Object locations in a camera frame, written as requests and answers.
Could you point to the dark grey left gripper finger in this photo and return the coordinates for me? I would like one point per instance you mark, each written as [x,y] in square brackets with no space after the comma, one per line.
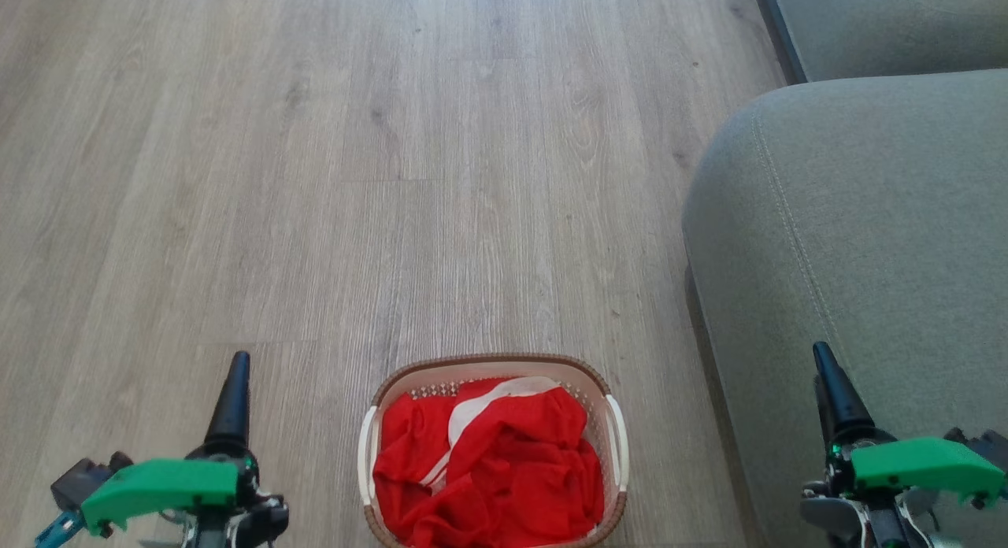
[241,422]
[222,422]

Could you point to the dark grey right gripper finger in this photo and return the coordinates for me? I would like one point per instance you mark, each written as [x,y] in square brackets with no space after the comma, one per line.
[849,410]
[828,406]

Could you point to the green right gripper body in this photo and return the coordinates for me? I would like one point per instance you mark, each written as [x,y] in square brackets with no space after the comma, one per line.
[929,465]

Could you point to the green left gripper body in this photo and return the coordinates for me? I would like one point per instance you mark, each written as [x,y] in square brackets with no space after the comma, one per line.
[157,485]

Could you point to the red and white garment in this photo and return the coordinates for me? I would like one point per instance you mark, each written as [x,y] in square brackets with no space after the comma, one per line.
[504,469]

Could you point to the grey fabric sofa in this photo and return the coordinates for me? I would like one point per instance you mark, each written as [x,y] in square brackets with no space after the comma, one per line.
[858,241]

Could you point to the grey sofa section dark base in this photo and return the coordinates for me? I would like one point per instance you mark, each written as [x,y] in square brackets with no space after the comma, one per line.
[898,24]

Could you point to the cream laundry basket brown rim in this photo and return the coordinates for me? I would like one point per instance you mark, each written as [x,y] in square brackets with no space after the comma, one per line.
[606,422]

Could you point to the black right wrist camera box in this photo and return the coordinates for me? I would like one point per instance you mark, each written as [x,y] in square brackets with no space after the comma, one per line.
[980,447]

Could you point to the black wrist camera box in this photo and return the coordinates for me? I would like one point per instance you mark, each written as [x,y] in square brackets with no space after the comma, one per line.
[980,447]
[79,481]

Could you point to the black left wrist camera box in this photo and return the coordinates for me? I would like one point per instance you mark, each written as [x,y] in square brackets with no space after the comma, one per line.
[79,481]

